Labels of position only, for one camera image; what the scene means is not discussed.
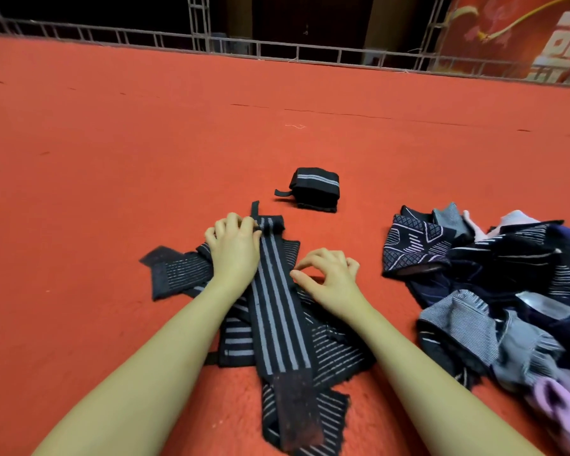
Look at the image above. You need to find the person's right hand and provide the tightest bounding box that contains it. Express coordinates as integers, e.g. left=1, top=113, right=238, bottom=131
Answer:
left=289, top=248, right=364, bottom=324

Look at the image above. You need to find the person's left hand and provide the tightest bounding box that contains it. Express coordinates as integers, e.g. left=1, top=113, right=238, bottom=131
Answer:
left=204, top=212, right=264, bottom=295

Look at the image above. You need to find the pile of black striped bands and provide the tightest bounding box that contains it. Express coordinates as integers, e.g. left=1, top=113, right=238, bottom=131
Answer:
left=139, top=213, right=376, bottom=456

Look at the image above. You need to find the person's right forearm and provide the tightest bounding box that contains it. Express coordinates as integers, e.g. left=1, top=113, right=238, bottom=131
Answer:
left=346, top=308, right=533, bottom=456

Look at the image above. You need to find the person's left forearm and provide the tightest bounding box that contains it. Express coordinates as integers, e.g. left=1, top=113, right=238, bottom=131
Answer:
left=33, top=280, right=239, bottom=456

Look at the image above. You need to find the heap of dark patterned socks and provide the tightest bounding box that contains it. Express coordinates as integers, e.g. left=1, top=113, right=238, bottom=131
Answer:
left=382, top=202, right=570, bottom=456

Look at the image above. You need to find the grey metal truss tower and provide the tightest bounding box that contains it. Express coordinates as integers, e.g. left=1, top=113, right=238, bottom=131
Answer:
left=422, top=0, right=457, bottom=72
left=188, top=0, right=215, bottom=53

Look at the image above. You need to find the dark brown door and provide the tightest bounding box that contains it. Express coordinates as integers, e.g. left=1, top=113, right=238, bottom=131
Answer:
left=251, top=0, right=376, bottom=48

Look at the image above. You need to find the red banner with white print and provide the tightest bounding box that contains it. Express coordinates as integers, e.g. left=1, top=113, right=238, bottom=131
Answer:
left=435, top=0, right=570, bottom=84

